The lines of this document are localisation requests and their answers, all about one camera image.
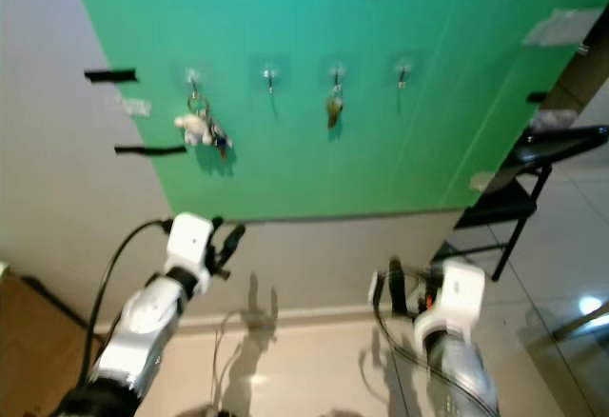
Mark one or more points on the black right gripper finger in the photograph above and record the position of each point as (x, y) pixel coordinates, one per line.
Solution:
(394, 282)

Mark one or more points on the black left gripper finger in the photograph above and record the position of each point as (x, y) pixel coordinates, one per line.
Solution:
(232, 242)

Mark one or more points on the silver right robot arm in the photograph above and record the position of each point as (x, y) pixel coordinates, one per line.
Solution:
(461, 374)

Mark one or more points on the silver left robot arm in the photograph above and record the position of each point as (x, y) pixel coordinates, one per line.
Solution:
(138, 341)

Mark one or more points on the keys with white plush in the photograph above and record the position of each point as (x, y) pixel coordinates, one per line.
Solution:
(195, 129)

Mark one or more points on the clear adhesive metal hook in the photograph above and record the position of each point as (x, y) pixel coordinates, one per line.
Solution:
(402, 74)
(194, 80)
(269, 77)
(335, 75)

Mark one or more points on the black tape strip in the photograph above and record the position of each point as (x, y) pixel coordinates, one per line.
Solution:
(537, 97)
(150, 149)
(111, 75)

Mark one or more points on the clear tape piece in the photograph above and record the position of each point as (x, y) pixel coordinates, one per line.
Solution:
(136, 107)
(481, 181)
(561, 27)

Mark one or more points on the olive key bunch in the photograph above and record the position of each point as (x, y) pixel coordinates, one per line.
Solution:
(334, 109)

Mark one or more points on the cardboard box with green top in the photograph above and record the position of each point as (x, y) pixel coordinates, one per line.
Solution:
(27, 350)

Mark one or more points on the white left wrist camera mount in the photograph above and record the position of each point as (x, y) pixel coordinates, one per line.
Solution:
(188, 241)

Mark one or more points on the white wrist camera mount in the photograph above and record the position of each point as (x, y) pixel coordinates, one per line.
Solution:
(188, 241)
(455, 298)

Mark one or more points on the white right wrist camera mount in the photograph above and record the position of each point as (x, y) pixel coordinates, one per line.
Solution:
(455, 298)

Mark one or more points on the green wall sheet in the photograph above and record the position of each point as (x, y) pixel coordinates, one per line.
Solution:
(343, 179)

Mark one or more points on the black metal frame table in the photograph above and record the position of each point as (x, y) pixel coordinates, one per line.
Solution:
(500, 203)

